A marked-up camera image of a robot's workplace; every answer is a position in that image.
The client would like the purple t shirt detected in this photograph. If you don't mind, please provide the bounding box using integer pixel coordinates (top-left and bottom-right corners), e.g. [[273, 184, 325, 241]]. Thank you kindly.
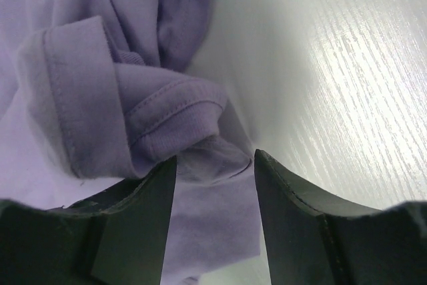
[[1, 0, 261, 284]]

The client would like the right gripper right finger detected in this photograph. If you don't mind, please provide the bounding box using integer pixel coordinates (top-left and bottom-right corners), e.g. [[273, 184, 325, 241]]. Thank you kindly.
[[254, 150, 426, 284]]

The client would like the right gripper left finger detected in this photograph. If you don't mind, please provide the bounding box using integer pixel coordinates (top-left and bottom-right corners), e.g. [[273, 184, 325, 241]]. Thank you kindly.
[[1, 159, 176, 284]]

